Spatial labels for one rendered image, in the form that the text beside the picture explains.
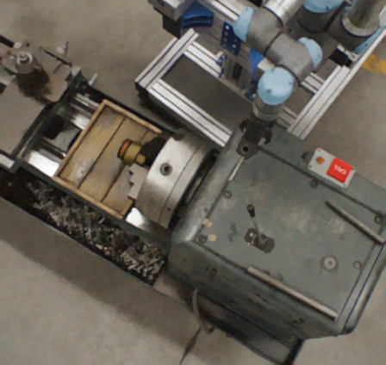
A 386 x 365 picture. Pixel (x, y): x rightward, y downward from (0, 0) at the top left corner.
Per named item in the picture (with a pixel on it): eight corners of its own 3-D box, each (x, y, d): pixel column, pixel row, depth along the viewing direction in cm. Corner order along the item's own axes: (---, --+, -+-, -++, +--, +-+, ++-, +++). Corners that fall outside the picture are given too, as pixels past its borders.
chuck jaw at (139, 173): (163, 178, 192) (143, 208, 188) (162, 183, 196) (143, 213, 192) (133, 162, 193) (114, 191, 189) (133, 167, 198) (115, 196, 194)
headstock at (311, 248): (373, 230, 214) (417, 202, 177) (315, 348, 201) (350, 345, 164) (230, 151, 221) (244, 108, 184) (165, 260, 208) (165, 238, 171)
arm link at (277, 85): (303, 77, 135) (280, 103, 133) (293, 97, 145) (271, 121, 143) (276, 57, 136) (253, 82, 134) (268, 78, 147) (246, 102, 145)
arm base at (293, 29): (302, 4, 207) (308, -12, 198) (338, 28, 205) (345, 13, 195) (277, 34, 203) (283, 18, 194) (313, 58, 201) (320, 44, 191)
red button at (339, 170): (351, 168, 180) (352, 166, 178) (342, 184, 179) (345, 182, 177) (333, 158, 181) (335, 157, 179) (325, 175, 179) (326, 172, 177)
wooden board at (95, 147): (173, 140, 221) (173, 137, 218) (121, 221, 211) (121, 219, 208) (105, 102, 225) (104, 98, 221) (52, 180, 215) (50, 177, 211)
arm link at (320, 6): (311, -7, 197) (321, -32, 184) (343, 17, 195) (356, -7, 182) (289, 16, 194) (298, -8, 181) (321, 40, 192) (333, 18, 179)
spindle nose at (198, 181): (216, 168, 205) (215, 159, 184) (186, 221, 203) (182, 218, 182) (208, 164, 205) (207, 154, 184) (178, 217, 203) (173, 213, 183)
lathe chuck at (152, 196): (208, 149, 211) (205, 131, 180) (164, 225, 209) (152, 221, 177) (186, 137, 212) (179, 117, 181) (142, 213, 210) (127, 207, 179)
